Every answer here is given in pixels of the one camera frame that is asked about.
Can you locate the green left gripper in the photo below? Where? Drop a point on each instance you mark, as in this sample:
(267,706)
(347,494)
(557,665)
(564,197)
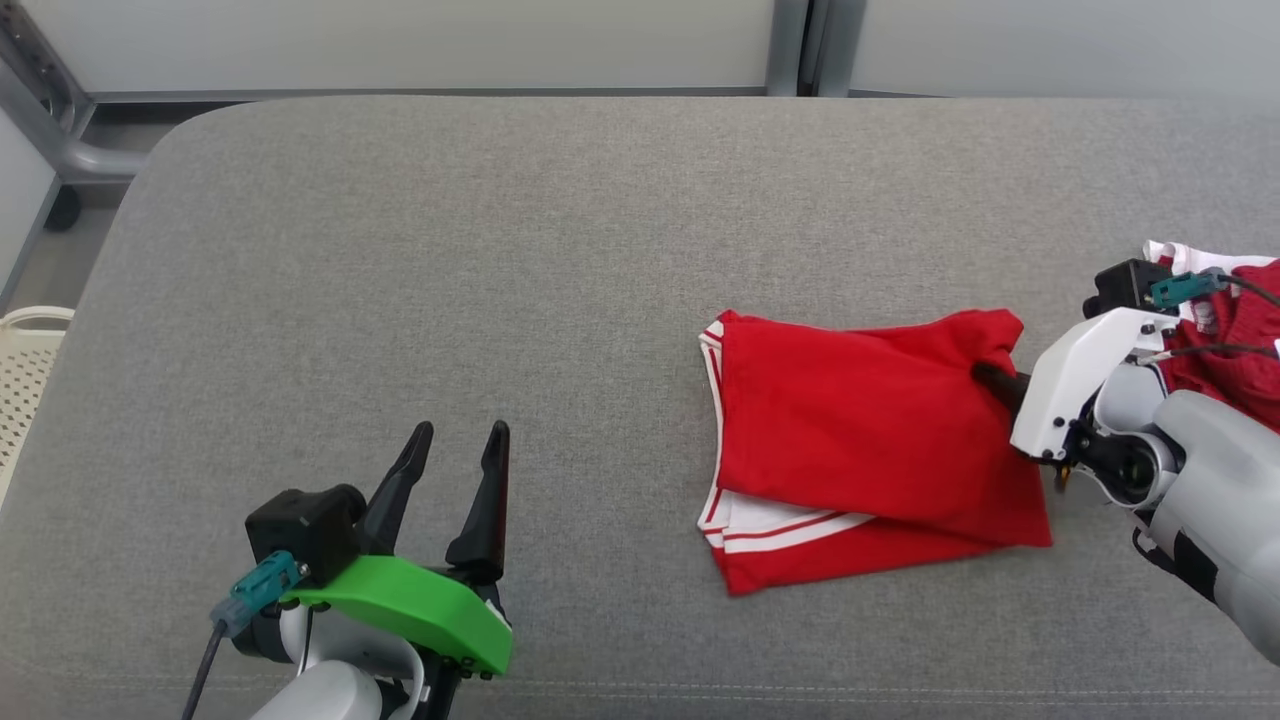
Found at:
(420,600)

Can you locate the grey fabric sofa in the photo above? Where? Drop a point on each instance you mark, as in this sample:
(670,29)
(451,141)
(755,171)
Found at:
(400,300)

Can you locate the grey metal tube frame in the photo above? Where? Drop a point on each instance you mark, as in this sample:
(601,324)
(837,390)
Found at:
(100,158)

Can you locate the grey partition post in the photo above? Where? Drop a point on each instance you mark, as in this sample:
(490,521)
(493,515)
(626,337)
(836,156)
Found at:
(815,45)

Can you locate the white perforated laundry basket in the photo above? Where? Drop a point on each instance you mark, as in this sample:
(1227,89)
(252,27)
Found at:
(25,390)

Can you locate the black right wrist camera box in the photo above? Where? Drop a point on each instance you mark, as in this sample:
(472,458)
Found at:
(1125,285)

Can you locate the red Bulls 23 jersey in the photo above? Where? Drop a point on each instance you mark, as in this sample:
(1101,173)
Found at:
(860,430)

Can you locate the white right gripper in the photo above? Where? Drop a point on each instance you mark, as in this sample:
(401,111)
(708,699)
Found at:
(1070,370)

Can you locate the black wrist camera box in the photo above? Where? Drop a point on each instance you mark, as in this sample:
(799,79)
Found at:
(1125,285)
(300,525)

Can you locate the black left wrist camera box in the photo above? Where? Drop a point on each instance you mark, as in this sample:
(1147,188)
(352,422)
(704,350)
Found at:
(300,525)

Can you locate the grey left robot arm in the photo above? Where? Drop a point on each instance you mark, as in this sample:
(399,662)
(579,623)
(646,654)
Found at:
(330,695)

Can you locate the red shorts white trim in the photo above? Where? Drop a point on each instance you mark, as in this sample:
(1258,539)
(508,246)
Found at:
(1245,340)

